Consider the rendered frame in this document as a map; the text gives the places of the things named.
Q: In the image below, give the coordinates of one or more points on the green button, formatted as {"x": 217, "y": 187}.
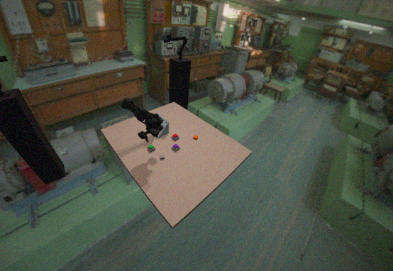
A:
{"x": 151, "y": 148}

